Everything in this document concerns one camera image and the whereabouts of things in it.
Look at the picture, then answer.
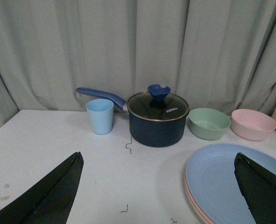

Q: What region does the glass pot lid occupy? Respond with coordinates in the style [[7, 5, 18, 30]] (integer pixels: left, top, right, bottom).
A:
[[127, 84, 190, 122]]

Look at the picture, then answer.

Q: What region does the grey curtain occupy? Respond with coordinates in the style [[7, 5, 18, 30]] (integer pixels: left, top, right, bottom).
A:
[[0, 0, 276, 127]]

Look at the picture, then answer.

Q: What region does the dark blue saucepan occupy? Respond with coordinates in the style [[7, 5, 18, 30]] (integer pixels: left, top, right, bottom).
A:
[[76, 87, 187, 147]]

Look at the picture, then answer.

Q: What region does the cream plate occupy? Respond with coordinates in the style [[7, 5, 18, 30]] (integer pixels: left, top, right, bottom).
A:
[[187, 191, 212, 224]]

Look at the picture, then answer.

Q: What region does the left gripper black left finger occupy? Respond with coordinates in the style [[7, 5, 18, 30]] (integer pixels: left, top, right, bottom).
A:
[[0, 152, 84, 224]]

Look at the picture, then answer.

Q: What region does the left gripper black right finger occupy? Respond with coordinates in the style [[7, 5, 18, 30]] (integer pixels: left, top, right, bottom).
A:
[[234, 153, 276, 224]]

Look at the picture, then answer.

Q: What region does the pink bowl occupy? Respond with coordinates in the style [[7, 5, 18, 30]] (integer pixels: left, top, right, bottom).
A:
[[231, 109, 276, 141]]

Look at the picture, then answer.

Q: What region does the light blue plate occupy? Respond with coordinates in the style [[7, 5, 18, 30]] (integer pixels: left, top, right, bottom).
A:
[[186, 144, 276, 224]]

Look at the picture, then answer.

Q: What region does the pink plate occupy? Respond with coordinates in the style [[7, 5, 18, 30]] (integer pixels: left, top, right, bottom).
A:
[[185, 177, 214, 224]]

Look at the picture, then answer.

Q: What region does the light blue cup left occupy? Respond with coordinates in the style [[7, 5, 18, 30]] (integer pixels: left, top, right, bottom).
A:
[[86, 99, 114, 135]]

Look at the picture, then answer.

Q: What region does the green bowl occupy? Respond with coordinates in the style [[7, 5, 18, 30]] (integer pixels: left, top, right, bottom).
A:
[[188, 108, 231, 140]]

